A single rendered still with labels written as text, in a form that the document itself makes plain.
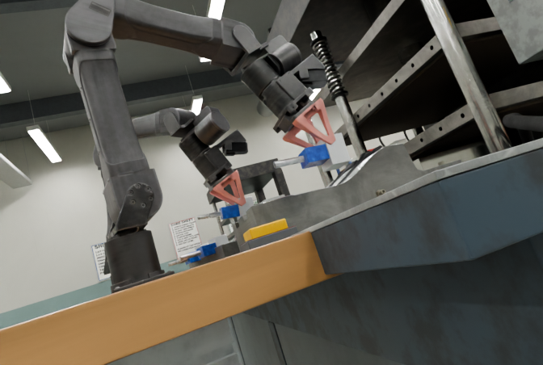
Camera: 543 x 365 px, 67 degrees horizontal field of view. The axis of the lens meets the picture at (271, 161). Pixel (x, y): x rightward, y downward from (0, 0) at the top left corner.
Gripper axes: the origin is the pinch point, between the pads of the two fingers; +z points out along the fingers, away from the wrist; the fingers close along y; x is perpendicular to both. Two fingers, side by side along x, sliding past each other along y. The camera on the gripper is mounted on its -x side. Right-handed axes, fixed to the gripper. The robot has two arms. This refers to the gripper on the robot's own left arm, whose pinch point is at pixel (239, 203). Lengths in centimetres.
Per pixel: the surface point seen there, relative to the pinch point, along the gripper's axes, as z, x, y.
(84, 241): -95, 122, 721
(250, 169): -8, -132, 450
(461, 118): 25, -75, 10
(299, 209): 7.8, -4.6, -19.2
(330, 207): 11.6, -10.0, -19.3
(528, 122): 22, -47, -35
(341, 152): 3.3, -13.6, -31.1
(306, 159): 0.4, -8.0, -30.1
